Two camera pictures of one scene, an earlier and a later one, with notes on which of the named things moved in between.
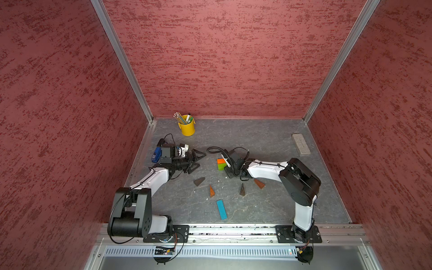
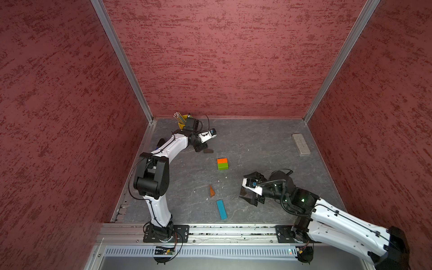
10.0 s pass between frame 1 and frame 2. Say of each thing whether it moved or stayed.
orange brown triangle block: stayed
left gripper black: moved
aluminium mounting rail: stayed
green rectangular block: stayed
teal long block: stayed
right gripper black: moved
